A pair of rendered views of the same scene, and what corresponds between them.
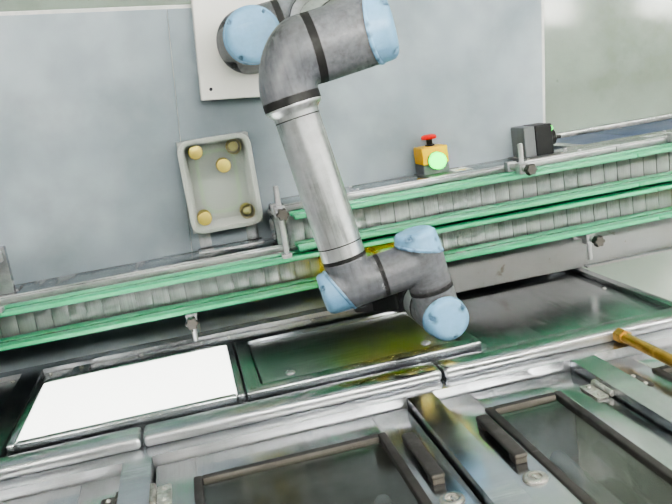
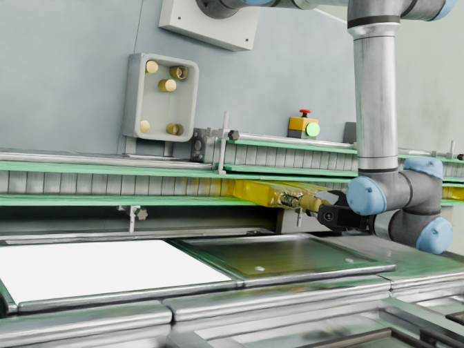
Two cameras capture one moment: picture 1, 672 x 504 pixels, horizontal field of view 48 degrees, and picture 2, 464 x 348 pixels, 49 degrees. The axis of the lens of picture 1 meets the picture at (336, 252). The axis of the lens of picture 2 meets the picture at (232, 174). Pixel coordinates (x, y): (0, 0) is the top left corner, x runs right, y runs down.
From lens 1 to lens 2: 84 cm
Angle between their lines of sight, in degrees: 25
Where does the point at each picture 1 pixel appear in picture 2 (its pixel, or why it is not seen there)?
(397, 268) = (420, 186)
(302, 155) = (383, 69)
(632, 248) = not seen: hidden behind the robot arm
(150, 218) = (89, 114)
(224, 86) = (190, 19)
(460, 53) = (330, 59)
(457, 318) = (448, 236)
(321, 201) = (387, 113)
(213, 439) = (243, 320)
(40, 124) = not seen: outside the picture
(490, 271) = not seen: hidden behind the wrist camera
